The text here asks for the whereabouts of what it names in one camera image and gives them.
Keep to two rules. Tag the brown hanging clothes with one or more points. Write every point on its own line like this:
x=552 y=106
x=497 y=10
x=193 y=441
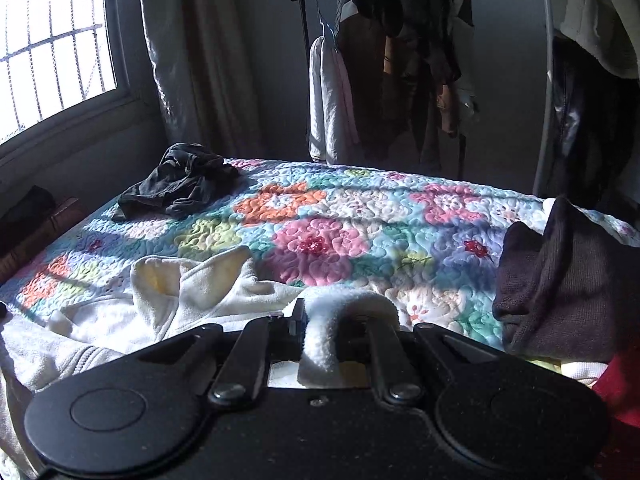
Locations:
x=400 y=70

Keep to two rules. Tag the crumpled dark grey garment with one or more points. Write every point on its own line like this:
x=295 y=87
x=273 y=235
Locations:
x=177 y=180

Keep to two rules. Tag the white waffle cloth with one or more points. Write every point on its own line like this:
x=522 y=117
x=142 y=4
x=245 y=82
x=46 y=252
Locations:
x=570 y=369

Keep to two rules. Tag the white fleece zip jacket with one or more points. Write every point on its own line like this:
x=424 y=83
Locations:
x=200 y=285

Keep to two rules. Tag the floral quilted bedspread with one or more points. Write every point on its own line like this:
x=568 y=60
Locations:
x=325 y=220

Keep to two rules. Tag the black leather jacket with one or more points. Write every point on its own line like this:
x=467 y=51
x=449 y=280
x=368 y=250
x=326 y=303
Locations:
x=590 y=130

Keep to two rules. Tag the white curved pole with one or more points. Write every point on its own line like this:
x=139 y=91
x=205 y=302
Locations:
x=546 y=85

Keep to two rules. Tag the cream fleece hanging garment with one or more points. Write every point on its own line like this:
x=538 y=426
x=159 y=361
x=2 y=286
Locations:
x=600 y=15

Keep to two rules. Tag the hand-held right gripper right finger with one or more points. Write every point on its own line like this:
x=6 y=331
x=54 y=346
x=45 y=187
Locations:
x=385 y=352

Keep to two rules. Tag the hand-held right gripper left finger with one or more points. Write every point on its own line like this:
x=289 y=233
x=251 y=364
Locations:
x=298 y=322

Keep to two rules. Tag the black cloth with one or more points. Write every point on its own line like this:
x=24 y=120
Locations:
x=25 y=210

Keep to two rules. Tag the dark brown folded garment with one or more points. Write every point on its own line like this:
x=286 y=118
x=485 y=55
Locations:
x=560 y=280

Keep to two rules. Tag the brown cushion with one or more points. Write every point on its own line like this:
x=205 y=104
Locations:
x=45 y=240

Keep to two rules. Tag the white hanging garment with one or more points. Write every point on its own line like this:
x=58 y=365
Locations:
x=325 y=100

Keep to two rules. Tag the black clothes rack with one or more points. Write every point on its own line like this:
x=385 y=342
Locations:
x=462 y=155

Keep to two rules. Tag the beige curtain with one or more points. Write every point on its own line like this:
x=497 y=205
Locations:
x=200 y=50

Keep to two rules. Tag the barred window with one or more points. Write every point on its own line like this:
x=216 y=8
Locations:
x=45 y=40

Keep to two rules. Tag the red cloth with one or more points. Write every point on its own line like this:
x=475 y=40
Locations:
x=622 y=385

